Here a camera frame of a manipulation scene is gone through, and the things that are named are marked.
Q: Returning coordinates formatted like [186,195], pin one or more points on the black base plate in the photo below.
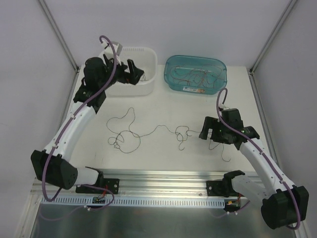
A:
[112,184]
[221,188]

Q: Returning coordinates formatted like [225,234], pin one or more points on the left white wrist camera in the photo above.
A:
[107,51]

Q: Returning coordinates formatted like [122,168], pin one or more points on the aluminium frame post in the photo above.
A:
[278,26]
[52,22]

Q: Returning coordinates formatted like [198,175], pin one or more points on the aluminium mounting rail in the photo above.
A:
[139,183]

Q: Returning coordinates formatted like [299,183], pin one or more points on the label sticker on bin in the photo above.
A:
[193,90]

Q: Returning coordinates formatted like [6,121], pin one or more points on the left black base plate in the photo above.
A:
[112,184]

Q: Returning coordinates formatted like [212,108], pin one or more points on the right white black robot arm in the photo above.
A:
[282,203]

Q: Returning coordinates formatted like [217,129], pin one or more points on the teal transparent plastic bin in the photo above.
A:
[196,72]

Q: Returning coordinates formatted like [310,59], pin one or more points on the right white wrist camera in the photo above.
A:
[221,108]

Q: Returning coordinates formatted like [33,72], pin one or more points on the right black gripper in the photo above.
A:
[214,129]

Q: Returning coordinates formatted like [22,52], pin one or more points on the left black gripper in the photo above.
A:
[123,72]

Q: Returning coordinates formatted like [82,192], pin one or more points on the left aluminium frame post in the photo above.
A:
[52,22]

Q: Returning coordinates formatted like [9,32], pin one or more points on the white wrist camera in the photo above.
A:
[107,51]
[221,108]

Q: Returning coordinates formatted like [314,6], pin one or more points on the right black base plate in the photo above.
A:
[221,188]

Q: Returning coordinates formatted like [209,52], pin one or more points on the white slotted cable duct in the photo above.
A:
[139,201]

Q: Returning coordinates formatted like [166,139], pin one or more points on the white plastic tub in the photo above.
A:
[143,58]

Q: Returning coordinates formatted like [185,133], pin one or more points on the right aluminium frame post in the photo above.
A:
[278,26]

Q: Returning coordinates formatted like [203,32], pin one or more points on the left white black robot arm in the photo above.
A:
[52,164]

